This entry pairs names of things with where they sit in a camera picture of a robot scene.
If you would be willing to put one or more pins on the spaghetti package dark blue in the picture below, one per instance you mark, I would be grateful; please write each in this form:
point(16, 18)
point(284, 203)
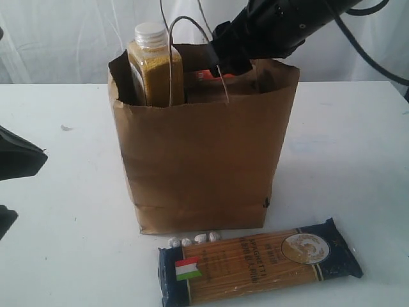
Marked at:
point(212, 271)

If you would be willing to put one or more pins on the brown kraft pouch white label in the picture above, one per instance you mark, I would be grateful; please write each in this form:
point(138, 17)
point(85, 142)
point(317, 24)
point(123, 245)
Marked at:
point(201, 86)

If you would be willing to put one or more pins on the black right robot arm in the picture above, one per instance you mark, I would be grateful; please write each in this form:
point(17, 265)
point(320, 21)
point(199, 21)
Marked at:
point(330, 8)

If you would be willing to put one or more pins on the white backdrop sheet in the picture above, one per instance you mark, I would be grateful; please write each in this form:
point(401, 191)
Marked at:
point(73, 41)

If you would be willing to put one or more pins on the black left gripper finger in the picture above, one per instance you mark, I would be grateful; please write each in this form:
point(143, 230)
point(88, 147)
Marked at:
point(7, 218)
point(19, 157)

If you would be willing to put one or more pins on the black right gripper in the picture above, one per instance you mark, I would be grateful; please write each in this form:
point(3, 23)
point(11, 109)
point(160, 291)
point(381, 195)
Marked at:
point(263, 29)

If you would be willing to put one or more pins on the brown paper shopping bag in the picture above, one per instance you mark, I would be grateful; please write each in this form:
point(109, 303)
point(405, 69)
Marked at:
point(202, 166)

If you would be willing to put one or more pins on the yellow millet grain pack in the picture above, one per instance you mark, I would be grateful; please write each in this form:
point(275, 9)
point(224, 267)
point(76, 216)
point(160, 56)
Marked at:
point(156, 68)

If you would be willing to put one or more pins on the blister pack of white pills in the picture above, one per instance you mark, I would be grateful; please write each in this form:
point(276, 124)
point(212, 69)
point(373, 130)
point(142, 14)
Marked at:
point(175, 242)

